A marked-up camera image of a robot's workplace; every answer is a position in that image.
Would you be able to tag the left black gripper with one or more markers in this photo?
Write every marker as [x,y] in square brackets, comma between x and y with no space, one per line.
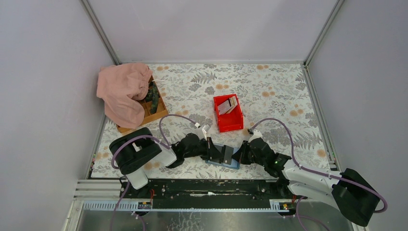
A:
[210,150]

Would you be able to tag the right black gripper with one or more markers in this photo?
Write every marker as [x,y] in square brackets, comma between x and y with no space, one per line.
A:
[245,151]

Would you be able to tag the red plastic bin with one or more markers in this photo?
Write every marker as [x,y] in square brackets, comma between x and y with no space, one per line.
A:
[229,121]

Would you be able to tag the white card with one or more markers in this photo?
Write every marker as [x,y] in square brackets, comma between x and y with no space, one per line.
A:
[224,107]

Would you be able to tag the dark grey card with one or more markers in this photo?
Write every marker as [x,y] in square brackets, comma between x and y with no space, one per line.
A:
[228,153]

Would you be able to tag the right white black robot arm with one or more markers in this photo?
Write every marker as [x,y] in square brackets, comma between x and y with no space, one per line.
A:
[346,191]

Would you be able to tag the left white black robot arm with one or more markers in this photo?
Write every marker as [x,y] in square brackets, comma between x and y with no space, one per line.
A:
[131,152]

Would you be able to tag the floral patterned table mat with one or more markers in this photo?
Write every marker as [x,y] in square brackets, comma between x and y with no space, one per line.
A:
[273,97]

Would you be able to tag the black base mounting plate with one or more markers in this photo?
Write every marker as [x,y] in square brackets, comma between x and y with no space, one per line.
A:
[166,193]

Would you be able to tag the wooden organizer tray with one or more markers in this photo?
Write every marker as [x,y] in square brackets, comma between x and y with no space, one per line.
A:
[161,109]

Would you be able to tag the dark green patterned item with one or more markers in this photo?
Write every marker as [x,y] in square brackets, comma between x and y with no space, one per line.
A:
[152,97]

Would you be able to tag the pink cloth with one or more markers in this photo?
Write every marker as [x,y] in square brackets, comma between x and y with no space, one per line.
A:
[121,87]

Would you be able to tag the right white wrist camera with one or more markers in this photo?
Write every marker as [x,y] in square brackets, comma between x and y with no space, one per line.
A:
[255,134]

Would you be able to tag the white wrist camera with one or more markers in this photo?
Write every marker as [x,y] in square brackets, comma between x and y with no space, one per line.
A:
[255,134]
[201,131]

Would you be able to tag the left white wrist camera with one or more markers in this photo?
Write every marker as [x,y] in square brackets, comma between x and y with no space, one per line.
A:
[201,131]

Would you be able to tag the white slotted cable duct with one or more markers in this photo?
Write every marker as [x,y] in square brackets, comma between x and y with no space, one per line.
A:
[144,206]

